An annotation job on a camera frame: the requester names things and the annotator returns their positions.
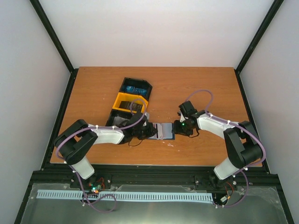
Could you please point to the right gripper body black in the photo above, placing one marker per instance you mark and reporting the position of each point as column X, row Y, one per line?
column 183, row 129

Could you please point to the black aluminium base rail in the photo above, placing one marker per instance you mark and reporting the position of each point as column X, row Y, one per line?
column 197, row 178

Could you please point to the dark cards stack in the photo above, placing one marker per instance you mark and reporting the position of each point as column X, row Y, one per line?
column 132, row 106

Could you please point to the black frame post left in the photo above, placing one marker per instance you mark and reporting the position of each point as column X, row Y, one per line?
column 52, row 34

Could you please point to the black frame post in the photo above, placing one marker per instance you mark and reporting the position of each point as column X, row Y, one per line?
column 52, row 34
column 274, row 8

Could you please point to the yellow bin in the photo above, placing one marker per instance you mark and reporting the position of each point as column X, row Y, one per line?
column 131, row 98

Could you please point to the blue cards stack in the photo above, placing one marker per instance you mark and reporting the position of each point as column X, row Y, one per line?
column 135, row 90

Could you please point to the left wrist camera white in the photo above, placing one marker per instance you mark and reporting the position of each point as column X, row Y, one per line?
column 147, row 115

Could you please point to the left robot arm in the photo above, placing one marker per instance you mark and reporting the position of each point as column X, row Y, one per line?
column 74, row 143

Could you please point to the light blue cable duct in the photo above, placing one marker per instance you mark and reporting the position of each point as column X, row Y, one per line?
column 127, row 196

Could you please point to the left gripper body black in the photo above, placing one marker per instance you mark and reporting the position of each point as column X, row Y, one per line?
column 144, row 134

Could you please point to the blue leather card holder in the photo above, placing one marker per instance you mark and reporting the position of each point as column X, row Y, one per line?
column 165, row 131

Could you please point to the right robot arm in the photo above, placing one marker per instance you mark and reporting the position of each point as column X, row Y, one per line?
column 242, row 143

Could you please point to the black frame post right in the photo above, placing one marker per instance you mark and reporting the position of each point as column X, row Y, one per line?
column 274, row 8

